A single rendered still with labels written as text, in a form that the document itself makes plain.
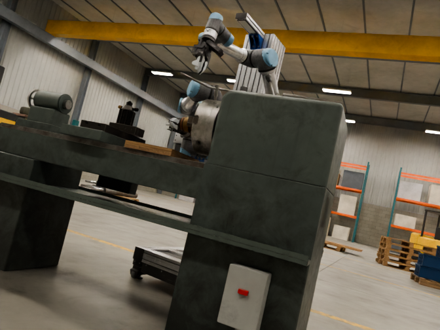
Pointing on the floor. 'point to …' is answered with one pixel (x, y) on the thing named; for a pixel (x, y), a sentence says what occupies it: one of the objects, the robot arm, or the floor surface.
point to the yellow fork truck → (425, 236)
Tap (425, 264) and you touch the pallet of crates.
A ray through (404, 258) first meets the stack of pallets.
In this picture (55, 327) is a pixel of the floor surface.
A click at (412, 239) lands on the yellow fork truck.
